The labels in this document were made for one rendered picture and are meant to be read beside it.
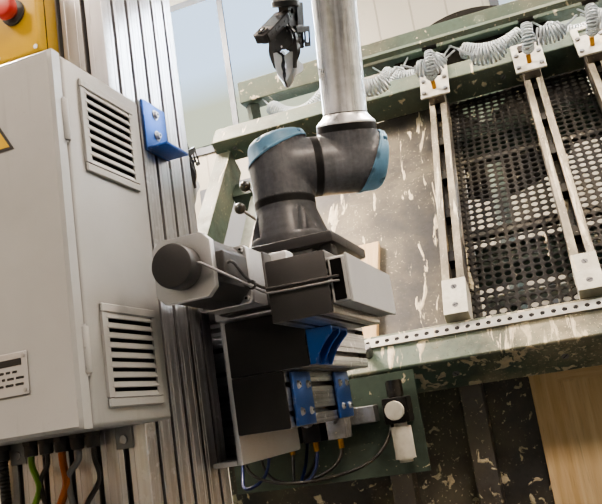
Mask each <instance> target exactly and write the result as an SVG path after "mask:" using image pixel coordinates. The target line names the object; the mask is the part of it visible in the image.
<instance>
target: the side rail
mask: <svg viewBox="0 0 602 504"><path fill-rule="evenodd" d="M240 177H241V171H240V169H239V167H238V165H237V163H236V161H235V159H234V157H233V155H232V153H231V151H228V152H224V153H221V154H217V156H216V160H215V163H214V166H213V170H212V173H211V176H210V180H209V183H208V186H207V190H206V193H205V197H204V200H203V203H202V207H201V210H200V213H199V217H198V220H197V226H198V232H202V233H205V234H206V235H207V236H209V237H210V238H211V239H213V241H216V242H219V243H221V244H224V241H225V237H226V233H227V229H228V225H229V221H230V217H231V213H232V209H233V205H234V199H233V193H234V189H235V185H237V184H239V181H240Z"/></svg>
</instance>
